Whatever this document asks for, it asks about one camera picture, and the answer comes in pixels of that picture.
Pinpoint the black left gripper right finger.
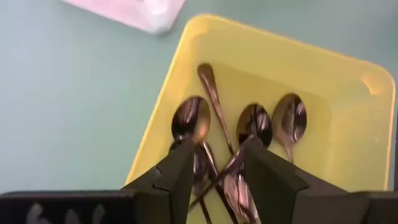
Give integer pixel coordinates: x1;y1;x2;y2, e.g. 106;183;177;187
242;138;309;224

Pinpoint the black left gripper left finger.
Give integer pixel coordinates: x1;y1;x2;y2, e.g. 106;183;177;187
121;139;195;224

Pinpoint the yellow plastic bin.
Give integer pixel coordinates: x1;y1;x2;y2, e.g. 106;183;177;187
124;14;397;224

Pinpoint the teal green table mat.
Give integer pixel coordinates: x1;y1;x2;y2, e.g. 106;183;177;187
0;0;398;194

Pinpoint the clear plastic bin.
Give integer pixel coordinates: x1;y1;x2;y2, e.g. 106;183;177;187
62;0;187;35

